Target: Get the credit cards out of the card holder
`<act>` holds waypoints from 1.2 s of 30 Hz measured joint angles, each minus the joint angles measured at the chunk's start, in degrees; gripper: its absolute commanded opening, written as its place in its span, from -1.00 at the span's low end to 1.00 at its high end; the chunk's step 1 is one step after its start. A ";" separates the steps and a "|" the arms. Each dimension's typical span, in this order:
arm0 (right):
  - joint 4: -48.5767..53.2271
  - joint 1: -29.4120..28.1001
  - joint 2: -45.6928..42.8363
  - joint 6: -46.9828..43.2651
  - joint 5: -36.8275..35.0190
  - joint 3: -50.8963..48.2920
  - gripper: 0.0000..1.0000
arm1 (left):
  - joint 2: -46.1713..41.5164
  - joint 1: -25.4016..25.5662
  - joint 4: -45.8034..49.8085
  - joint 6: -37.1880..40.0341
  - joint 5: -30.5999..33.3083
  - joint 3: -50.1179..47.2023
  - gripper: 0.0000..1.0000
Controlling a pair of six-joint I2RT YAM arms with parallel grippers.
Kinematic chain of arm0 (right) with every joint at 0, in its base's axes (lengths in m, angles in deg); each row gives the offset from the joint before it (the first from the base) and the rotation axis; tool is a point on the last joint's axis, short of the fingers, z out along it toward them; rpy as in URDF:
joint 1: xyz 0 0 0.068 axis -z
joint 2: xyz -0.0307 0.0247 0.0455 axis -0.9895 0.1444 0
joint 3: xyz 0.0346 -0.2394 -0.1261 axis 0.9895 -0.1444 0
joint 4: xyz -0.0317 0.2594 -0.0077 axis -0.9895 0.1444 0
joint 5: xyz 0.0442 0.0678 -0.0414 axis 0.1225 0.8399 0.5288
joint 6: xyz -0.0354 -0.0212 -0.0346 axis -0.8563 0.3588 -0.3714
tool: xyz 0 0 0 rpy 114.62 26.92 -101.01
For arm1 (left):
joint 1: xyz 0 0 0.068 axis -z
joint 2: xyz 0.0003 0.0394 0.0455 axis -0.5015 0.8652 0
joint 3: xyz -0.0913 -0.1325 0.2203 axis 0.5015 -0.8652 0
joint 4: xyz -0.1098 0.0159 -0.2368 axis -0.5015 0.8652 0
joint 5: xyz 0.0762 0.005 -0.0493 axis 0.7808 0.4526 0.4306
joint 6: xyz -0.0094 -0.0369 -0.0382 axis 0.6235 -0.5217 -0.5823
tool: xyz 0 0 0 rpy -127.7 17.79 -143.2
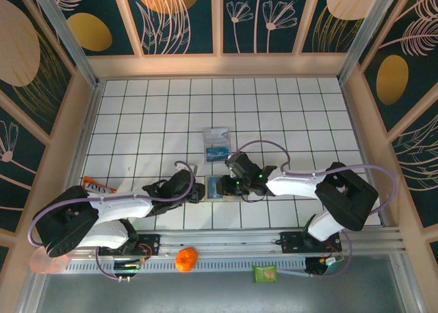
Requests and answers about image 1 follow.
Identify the blue credit card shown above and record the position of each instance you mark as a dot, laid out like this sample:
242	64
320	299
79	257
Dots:
213	187
218	154

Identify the silver credit card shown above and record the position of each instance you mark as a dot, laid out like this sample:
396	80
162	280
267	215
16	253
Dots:
216	135

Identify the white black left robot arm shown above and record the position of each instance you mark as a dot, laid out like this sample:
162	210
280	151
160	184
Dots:
119	207

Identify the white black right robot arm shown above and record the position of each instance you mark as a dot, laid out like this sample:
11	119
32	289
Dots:
294	188

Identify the clear acrylic tray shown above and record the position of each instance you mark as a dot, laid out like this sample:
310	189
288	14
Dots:
219	144

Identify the orange fruit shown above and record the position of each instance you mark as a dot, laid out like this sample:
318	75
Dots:
186	260

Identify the orange white snack bag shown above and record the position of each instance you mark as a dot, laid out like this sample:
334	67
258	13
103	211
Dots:
97	187

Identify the green snack packet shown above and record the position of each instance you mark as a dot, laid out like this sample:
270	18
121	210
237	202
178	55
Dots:
264	274

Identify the pink plastic cup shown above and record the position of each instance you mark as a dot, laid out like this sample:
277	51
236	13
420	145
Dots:
41	265

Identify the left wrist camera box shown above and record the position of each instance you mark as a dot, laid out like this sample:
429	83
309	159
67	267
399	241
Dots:
194	168

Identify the aluminium mounting rail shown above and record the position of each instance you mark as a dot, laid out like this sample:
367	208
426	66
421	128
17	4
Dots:
222	241

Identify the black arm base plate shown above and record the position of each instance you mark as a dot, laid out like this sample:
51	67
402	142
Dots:
152	244
289	242

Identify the aluminium frame post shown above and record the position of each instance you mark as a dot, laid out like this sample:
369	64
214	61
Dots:
66	35
366	35

